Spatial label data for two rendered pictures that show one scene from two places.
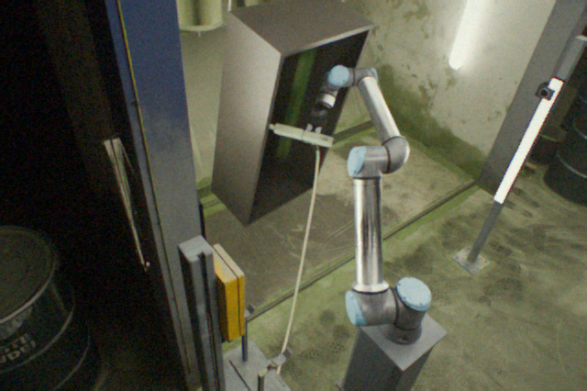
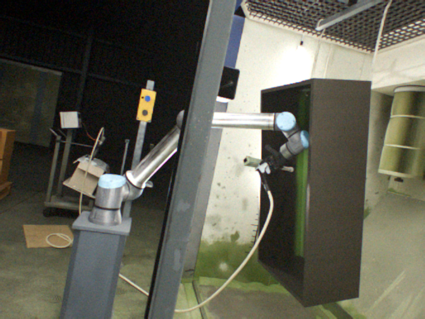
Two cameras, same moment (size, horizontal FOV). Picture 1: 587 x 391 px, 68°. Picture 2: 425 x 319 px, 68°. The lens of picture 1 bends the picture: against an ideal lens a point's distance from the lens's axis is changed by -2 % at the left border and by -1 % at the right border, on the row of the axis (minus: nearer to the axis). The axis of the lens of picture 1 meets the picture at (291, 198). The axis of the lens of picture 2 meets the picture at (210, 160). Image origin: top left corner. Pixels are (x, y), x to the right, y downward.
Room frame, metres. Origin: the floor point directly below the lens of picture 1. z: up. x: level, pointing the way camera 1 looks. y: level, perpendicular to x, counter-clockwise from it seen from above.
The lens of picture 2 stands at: (2.50, -1.91, 1.22)
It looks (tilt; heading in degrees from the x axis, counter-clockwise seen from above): 3 degrees down; 119
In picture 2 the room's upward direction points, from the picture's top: 11 degrees clockwise
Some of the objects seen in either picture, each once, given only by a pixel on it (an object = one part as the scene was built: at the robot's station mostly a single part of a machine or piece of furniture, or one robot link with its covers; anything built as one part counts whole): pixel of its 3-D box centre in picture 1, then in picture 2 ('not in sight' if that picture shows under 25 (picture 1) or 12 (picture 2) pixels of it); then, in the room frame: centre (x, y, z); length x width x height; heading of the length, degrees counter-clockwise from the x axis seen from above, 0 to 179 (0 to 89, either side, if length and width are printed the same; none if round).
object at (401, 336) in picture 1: (403, 319); (106, 212); (1.12, -0.54, 0.69); 0.19 x 0.19 x 0.10
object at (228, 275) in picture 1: (223, 296); (146, 106); (0.66, 0.15, 1.42); 0.12 x 0.06 x 0.26; 41
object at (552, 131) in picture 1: (546, 145); not in sight; (3.55, -2.37, 0.14); 0.31 x 0.29 x 0.28; 131
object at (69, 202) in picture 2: not in sight; (78, 164); (-0.77, 0.75, 0.64); 0.73 x 0.50 x 1.27; 42
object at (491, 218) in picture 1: (515, 172); (160, 316); (2.14, -1.33, 0.82); 0.05 x 0.05 x 1.64; 41
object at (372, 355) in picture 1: (385, 361); (95, 272); (1.12, -0.54, 0.32); 0.31 x 0.31 x 0.64; 41
